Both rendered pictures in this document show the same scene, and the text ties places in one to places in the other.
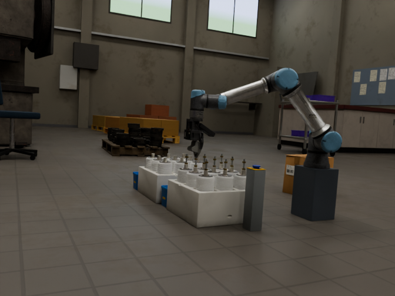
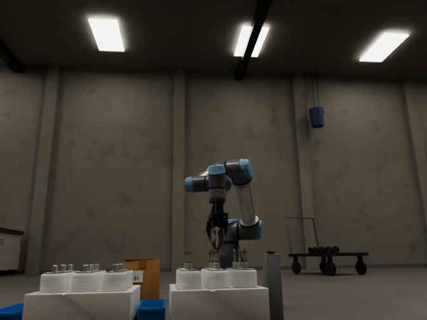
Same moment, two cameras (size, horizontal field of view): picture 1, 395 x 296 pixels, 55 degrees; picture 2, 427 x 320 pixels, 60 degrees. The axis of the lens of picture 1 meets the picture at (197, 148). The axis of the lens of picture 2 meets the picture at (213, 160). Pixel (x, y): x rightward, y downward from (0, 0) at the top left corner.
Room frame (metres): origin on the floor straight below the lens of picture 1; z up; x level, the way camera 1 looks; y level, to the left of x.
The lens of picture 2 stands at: (1.53, 1.53, 0.30)
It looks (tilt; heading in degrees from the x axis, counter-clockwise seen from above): 15 degrees up; 290
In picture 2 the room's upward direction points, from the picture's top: 1 degrees counter-clockwise
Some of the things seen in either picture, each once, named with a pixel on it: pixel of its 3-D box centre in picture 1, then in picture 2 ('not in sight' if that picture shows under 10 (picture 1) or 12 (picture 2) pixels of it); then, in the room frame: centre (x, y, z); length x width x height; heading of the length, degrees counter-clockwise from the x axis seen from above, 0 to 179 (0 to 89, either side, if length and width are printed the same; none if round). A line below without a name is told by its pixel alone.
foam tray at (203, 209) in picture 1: (211, 199); (214, 307); (2.13, -0.10, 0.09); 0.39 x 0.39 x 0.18; 28
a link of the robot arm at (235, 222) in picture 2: (319, 139); (230, 230); (2.25, -0.71, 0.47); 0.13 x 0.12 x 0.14; 4
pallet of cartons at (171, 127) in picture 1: (147, 129); not in sight; (7.88, 1.05, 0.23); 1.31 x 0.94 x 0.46; 28
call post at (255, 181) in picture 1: (254, 199); (272, 288); (1.91, -0.30, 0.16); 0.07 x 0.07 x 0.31; 28
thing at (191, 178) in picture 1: (194, 188); (218, 293); (2.08, 0.00, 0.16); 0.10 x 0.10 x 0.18
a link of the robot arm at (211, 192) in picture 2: (196, 114); (217, 195); (2.07, 0.01, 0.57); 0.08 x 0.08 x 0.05
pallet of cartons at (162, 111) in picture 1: (151, 118); not in sight; (11.88, 1.48, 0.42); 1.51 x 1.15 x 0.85; 116
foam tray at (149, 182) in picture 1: (173, 182); (88, 311); (2.61, 0.15, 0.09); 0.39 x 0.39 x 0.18; 26
